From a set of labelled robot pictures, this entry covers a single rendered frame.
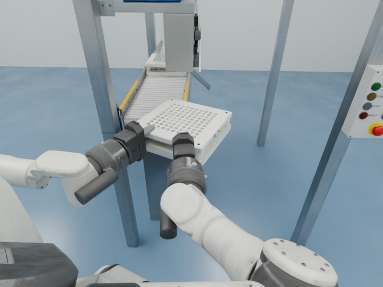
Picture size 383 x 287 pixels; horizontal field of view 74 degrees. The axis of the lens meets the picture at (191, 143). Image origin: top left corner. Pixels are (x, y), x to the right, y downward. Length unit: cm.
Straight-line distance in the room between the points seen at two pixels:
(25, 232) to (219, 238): 25
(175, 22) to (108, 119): 45
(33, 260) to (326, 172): 121
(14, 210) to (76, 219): 159
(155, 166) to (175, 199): 96
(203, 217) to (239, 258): 10
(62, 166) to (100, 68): 49
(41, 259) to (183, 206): 30
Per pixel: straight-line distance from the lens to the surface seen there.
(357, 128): 112
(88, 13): 96
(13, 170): 69
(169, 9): 96
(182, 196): 47
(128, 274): 86
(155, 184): 152
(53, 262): 19
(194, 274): 155
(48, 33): 492
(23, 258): 20
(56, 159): 63
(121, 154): 65
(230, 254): 39
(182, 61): 99
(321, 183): 133
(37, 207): 210
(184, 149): 61
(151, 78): 157
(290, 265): 29
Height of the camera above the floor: 136
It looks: 34 degrees down
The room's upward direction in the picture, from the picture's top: 1 degrees clockwise
